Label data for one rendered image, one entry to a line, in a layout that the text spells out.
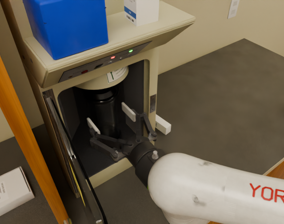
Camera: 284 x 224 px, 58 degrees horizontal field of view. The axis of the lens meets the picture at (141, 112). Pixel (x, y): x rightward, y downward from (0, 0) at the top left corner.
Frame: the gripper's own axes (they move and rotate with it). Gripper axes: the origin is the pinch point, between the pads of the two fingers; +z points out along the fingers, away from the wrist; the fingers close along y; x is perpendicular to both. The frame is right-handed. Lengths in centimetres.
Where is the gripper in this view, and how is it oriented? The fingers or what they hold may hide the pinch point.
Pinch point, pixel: (108, 116)
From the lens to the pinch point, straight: 78.6
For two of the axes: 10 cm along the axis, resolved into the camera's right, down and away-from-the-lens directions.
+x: 0.1, 7.4, 6.8
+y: -8.2, 3.9, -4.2
